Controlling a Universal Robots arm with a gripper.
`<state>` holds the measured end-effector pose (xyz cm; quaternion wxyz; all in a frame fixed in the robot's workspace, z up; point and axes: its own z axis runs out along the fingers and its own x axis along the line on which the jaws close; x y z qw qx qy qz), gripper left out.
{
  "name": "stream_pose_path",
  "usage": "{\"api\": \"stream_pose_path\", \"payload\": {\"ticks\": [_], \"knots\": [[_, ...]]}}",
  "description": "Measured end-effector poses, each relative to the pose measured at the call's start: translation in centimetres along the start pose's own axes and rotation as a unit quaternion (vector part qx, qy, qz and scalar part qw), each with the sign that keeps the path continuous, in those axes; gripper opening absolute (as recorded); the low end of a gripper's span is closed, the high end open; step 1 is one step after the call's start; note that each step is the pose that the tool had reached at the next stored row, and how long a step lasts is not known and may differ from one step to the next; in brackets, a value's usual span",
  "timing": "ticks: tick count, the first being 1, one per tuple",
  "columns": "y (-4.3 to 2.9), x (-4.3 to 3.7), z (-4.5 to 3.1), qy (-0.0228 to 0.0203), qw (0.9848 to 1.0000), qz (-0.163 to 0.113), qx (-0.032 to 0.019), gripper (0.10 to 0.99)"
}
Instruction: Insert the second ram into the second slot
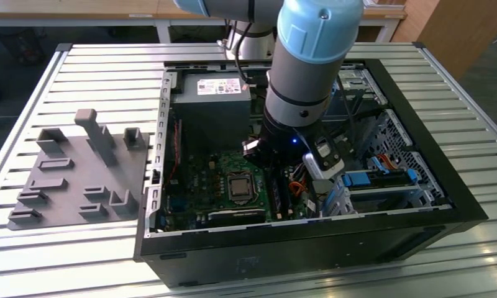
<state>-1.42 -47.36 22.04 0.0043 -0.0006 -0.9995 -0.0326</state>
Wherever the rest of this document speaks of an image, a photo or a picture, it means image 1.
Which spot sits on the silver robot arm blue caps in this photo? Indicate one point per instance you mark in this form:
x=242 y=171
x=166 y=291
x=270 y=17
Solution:
x=311 y=62

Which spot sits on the silver CPU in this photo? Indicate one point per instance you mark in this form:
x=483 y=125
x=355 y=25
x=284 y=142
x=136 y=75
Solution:
x=239 y=187

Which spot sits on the grey round speaker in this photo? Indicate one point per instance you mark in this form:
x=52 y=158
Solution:
x=322 y=187

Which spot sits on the grey power supply unit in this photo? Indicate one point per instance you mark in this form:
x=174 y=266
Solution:
x=211 y=118

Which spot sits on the CPU socket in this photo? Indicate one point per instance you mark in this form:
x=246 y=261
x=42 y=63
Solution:
x=240 y=201

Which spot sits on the blue plastic latch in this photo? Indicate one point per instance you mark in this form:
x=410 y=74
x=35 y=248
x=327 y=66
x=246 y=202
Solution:
x=330 y=201

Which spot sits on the blue disk carrier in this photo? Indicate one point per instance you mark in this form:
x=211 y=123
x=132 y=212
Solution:
x=360 y=180

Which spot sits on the green motherboard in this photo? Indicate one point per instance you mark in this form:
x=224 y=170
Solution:
x=199 y=186

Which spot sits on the grey metal drive cage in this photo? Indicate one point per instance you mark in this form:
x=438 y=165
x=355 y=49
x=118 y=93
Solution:
x=356 y=93

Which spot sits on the silver disk bay cage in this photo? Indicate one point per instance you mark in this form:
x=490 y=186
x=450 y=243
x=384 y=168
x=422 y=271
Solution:
x=382 y=198

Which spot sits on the black PC case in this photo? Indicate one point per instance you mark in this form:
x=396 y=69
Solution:
x=274 y=254

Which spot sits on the black table corner cap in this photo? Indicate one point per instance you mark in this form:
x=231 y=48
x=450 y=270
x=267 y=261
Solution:
x=64 y=47
x=419 y=44

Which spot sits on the grey parts rack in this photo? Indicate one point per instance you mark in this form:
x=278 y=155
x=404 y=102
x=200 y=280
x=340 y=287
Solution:
x=66 y=198

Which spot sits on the wooden cabinet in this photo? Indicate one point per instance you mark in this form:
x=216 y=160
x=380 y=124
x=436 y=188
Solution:
x=451 y=31

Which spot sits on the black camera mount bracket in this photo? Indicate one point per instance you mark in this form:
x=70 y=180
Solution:
x=330 y=161

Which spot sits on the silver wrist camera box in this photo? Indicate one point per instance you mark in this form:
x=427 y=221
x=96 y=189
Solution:
x=322 y=172

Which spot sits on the wooden desk white frame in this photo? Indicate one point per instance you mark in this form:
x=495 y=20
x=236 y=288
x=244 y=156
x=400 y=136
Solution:
x=87 y=12

